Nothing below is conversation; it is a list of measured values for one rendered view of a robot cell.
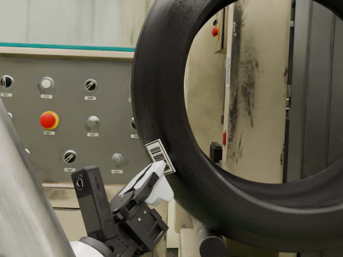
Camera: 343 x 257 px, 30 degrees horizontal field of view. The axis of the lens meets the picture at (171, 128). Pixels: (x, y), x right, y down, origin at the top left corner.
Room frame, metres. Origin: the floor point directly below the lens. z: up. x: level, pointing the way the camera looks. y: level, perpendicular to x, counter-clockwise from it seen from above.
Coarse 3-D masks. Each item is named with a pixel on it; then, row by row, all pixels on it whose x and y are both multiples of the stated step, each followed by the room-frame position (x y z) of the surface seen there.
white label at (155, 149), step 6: (150, 144) 1.06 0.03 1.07; (156, 144) 1.05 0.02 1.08; (150, 150) 1.07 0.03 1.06; (156, 150) 1.06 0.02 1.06; (162, 150) 1.05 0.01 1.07; (150, 156) 1.07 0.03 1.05; (156, 156) 1.06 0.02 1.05; (162, 156) 1.05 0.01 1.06; (168, 162) 1.05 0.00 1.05; (168, 168) 1.05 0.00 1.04
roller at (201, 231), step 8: (200, 224) 1.19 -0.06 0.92; (200, 232) 1.14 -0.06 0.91; (208, 232) 1.10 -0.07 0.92; (200, 240) 1.09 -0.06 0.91; (208, 240) 1.06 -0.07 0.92; (216, 240) 1.06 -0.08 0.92; (200, 248) 1.06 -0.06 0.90; (208, 248) 1.06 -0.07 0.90; (216, 248) 1.06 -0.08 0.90; (224, 248) 1.06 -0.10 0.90; (208, 256) 1.06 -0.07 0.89; (216, 256) 1.06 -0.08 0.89; (224, 256) 1.06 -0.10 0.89
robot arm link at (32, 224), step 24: (0, 120) 0.67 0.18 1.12; (0, 144) 0.66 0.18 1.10; (0, 168) 0.66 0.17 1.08; (24, 168) 0.68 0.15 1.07; (0, 192) 0.65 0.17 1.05; (24, 192) 0.67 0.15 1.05; (0, 216) 0.65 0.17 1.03; (24, 216) 0.66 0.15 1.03; (48, 216) 0.69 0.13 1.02; (0, 240) 0.66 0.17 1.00; (24, 240) 0.66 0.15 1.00; (48, 240) 0.68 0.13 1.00
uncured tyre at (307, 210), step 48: (192, 0) 1.04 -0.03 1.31; (336, 0) 1.32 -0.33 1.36; (144, 48) 1.07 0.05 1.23; (144, 96) 1.06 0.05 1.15; (144, 144) 1.08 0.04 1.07; (192, 144) 1.04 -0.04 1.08; (192, 192) 1.05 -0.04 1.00; (240, 192) 1.04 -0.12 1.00; (288, 192) 1.32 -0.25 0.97; (336, 192) 1.31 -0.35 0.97; (240, 240) 1.08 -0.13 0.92; (288, 240) 1.05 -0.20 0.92; (336, 240) 1.06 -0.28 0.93
